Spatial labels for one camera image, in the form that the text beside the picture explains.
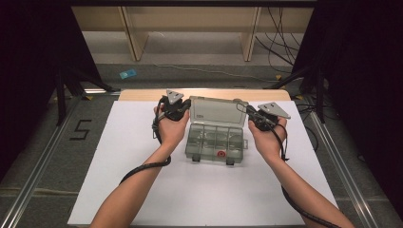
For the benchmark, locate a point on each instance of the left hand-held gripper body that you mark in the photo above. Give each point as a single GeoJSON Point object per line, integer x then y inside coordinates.
{"type": "Point", "coordinates": [173, 96]}

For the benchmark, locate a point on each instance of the person's right hand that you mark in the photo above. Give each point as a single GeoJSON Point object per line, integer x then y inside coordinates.
{"type": "Point", "coordinates": [269, 142]}

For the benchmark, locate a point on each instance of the clear plastic compartment box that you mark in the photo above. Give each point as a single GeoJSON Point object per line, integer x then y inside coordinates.
{"type": "Point", "coordinates": [215, 126]}

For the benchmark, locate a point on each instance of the black metal stand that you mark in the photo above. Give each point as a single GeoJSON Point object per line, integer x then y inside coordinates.
{"type": "Point", "coordinates": [60, 101]}
{"type": "Point", "coordinates": [320, 101]}

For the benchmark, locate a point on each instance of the blue card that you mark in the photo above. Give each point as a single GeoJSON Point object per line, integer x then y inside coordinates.
{"type": "Point", "coordinates": [128, 74]}

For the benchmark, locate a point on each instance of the short aluminium bar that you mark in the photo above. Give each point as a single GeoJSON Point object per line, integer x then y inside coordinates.
{"type": "Point", "coordinates": [95, 91]}

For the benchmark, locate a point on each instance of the black curtain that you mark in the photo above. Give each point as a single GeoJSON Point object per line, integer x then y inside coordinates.
{"type": "Point", "coordinates": [364, 79]}
{"type": "Point", "coordinates": [31, 63]}

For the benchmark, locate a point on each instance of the person's left hand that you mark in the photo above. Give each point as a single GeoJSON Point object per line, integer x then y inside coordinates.
{"type": "Point", "coordinates": [171, 131]}

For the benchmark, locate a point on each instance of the wooden bench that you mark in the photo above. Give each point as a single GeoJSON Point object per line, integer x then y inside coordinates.
{"type": "Point", "coordinates": [190, 17]}

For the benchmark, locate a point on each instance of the aluminium floor rail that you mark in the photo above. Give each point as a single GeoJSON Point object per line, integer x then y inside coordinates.
{"type": "Point", "coordinates": [342, 167]}
{"type": "Point", "coordinates": [38, 164]}

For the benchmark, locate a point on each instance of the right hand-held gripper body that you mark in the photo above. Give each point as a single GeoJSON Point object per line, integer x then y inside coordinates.
{"type": "Point", "coordinates": [273, 109]}

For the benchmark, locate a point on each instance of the white table sheet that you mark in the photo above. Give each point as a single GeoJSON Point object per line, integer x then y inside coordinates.
{"type": "Point", "coordinates": [221, 196]}

